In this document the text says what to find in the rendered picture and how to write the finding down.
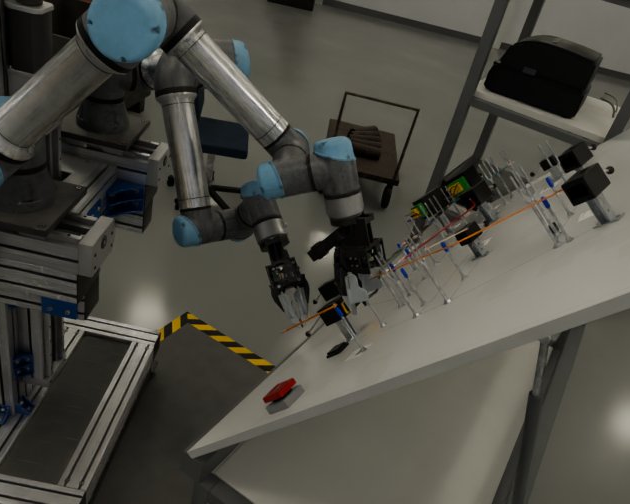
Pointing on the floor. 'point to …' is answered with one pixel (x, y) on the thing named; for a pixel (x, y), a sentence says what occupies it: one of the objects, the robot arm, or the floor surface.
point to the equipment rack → (584, 122)
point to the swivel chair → (209, 129)
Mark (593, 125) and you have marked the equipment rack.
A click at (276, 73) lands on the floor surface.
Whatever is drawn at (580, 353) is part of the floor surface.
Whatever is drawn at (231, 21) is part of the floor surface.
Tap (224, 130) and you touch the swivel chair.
